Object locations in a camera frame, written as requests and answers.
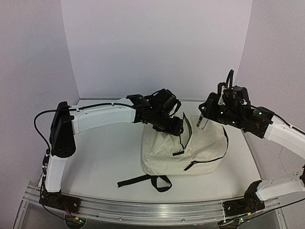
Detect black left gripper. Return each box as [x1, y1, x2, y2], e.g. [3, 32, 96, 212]
[152, 111, 184, 136]

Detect cream white backpack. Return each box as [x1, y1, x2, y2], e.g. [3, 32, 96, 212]
[117, 112, 229, 193]

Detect silver stapler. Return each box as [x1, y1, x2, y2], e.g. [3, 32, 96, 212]
[196, 114, 209, 130]

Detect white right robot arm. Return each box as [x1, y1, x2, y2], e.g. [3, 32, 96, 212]
[199, 93, 305, 201]

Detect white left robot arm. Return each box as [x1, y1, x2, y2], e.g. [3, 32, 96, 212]
[34, 94, 183, 208]

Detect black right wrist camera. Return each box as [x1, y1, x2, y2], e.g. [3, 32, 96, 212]
[217, 69, 251, 109]

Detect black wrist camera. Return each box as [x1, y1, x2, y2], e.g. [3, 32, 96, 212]
[217, 69, 251, 109]
[150, 89, 181, 114]

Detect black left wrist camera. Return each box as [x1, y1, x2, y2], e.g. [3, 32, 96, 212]
[150, 89, 181, 114]

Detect aluminium front rail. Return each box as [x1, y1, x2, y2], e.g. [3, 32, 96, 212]
[38, 192, 286, 226]

